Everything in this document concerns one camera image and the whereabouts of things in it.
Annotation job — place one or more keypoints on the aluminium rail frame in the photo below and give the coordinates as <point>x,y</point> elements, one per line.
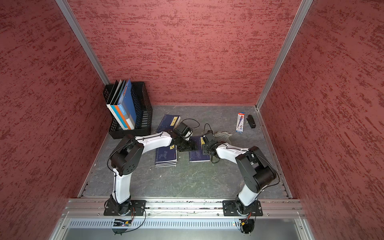
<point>93,208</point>

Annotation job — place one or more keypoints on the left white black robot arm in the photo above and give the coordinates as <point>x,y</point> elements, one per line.
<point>125,159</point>

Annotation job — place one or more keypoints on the blue book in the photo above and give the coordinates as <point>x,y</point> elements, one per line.
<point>168,123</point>

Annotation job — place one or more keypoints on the grey fluffy cleaning cloth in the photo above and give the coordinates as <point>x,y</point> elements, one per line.
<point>223,137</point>

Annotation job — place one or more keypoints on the purple book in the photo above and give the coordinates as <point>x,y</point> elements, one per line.
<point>198,155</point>
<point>165,155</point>
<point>166,164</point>

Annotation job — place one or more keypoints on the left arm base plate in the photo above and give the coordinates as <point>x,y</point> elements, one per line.
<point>134,208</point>

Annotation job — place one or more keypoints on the white blue pen box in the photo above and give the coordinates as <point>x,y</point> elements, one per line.
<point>240,123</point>

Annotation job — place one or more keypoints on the slotted cable duct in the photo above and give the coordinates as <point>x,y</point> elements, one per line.
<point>215,224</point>

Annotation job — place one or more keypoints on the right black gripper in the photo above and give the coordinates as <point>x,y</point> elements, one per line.
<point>204,146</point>

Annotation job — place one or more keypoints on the black mesh file basket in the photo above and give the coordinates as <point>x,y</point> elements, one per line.
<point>143,109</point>

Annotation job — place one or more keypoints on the blue orange upright folder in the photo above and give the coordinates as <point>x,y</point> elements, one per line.
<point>126,106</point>

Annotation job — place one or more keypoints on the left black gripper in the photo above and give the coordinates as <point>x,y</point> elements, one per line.
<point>191,146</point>

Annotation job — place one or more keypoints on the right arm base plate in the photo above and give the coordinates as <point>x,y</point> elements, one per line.
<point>237,209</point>

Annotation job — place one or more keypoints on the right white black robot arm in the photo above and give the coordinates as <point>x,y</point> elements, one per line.
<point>255,169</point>

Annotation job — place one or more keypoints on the small black device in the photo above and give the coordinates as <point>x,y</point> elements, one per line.
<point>251,121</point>

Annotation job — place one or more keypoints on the white teal upright book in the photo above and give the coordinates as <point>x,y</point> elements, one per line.
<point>112,109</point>

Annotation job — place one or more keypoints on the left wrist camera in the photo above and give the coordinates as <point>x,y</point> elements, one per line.
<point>183,131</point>

